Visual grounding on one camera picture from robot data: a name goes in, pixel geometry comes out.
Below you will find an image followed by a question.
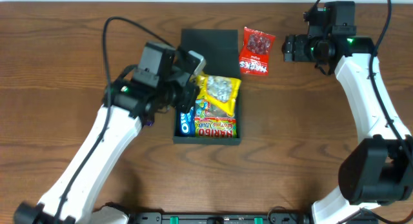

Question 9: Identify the blue Oreo cookie pack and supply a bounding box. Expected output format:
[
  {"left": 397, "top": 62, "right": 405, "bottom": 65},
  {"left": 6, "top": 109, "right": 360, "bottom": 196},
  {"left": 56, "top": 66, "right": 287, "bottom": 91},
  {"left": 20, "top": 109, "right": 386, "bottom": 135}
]
[{"left": 179, "top": 107, "right": 196, "bottom": 137}]

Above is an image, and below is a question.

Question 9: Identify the green Haribo gummy bag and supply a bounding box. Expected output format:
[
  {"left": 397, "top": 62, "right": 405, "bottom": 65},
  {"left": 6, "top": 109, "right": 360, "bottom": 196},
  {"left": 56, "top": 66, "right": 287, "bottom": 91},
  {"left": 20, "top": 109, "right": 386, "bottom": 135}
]
[{"left": 194, "top": 99, "right": 237, "bottom": 138}]

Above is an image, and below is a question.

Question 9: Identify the yellow Hacks candy bag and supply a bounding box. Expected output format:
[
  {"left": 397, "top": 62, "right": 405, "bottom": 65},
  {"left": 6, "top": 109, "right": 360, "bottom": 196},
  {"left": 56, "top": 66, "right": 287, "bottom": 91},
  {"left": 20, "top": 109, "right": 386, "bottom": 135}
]
[{"left": 196, "top": 73, "right": 241, "bottom": 116}]

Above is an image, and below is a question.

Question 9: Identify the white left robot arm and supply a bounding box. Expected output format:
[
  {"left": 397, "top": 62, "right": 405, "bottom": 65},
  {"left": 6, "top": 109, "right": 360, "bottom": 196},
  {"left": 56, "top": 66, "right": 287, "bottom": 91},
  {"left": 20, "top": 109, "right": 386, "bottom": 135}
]
[{"left": 13, "top": 44, "right": 206, "bottom": 224}]

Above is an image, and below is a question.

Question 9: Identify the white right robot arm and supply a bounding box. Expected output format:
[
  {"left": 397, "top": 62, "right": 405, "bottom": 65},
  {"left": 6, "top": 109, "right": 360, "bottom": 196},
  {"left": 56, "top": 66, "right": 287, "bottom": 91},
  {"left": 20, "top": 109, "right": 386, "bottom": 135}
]
[{"left": 283, "top": 1, "right": 412, "bottom": 223}]

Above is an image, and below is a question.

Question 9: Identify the dark blue chocolate bar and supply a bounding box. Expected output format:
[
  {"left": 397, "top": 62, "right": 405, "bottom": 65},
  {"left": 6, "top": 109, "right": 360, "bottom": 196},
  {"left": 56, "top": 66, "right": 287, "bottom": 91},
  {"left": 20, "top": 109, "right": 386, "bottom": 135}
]
[{"left": 145, "top": 113, "right": 155, "bottom": 127}]

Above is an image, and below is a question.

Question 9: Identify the red Hacks candy bag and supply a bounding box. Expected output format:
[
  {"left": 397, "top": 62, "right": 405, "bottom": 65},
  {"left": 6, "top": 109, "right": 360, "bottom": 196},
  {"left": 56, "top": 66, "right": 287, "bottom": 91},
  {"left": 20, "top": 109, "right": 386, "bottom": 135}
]
[{"left": 239, "top": 27, "right": 276, "bottom": 76}]

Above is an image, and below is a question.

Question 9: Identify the black open gift box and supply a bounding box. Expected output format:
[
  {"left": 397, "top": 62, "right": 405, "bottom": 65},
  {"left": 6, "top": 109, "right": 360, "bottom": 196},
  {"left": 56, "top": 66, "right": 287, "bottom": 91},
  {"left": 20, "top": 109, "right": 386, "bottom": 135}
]
[{"left": 172, "top": 28, "right": 241, "bottom": 145}]

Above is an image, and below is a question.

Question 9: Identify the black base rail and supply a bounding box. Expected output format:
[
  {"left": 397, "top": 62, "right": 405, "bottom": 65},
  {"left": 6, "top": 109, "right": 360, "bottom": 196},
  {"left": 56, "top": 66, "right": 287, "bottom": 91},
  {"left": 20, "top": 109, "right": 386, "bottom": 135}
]
[{"left": 93, "top": 203, "right": 378, "bottom": 224}]

